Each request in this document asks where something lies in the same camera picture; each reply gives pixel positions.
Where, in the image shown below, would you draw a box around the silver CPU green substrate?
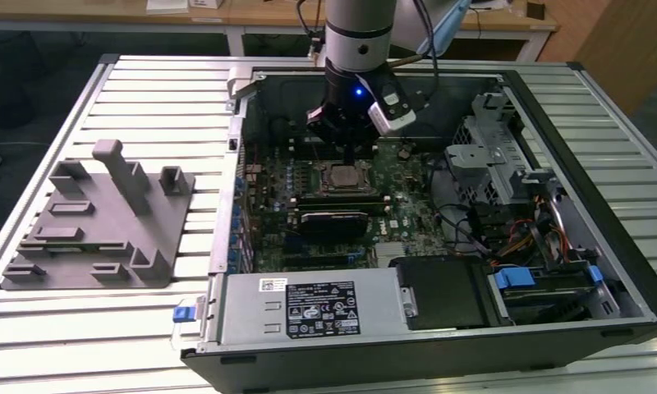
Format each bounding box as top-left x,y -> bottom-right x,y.
327,165 -> 366,189

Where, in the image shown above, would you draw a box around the metal socket cover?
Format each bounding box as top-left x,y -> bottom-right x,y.
315,160 -> 377,196

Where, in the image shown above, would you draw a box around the CPU socket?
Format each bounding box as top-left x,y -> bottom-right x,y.
314,158 -> 377,197

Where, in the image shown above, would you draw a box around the green motherboard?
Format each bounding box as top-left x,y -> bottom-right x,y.
238,137 -> 486,274

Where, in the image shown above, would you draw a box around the black graphics card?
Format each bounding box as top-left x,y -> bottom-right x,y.
297,211 -> 371,240

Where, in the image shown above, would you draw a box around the silver metal drive cage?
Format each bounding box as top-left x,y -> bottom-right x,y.
442,92 -> 559,206

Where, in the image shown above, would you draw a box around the silver chipset heatsink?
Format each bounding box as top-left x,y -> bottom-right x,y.
374,241 -> 409,263

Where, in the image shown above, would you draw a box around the black expansion slot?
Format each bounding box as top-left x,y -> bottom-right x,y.
281,253 -> 353,268

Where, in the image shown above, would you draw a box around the grey plastic bay latch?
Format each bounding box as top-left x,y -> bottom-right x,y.
469,92 -> 515,122
511,170 -> 555,198

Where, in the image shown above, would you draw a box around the black plastic shroud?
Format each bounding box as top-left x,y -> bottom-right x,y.
387,254 -> 505,332

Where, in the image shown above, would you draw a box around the grey power supply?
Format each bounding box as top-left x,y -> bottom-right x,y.
194,268 -> 411,355

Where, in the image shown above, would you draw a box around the blue disk carrier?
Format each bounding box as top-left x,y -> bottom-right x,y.
491,264 -> 605,293

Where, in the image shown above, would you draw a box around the grey parts rack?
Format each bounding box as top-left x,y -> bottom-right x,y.
0,139 -> 198,291

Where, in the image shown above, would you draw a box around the wooden desk white legs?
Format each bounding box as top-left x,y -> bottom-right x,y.
0,0 -> 561,62

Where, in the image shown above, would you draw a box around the black hard disk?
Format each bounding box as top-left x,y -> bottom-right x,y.
501,285 -> 597,326

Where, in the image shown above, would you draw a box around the black PC case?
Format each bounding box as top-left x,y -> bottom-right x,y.
171,61 -> 657,394

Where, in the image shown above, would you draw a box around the wooden cabinet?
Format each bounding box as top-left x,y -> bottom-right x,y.
537,0 -> 657,118

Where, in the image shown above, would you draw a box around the green RAM stick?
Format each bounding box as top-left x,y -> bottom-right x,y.
42,243 -> 126,252

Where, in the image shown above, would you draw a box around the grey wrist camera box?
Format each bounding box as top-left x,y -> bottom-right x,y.
303,107 -> 330,135

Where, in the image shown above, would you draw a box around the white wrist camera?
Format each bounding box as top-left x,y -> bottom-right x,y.
366,81 -> 419,135

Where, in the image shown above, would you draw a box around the black camera cable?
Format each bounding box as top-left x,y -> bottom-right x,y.
413,0 -> 439,111

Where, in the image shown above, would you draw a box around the grey card retention bracket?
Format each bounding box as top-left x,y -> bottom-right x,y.
223,66 -> 261,114

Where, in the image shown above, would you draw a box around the black wire bundle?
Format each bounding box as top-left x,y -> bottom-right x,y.
431,155 -> 507,263

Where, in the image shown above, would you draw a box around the orange yellow wire bundle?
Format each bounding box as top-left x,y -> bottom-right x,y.
487,219 -> 535,266

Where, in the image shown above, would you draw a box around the grey flat cable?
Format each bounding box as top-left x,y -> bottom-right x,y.
535,192 -> 577,268

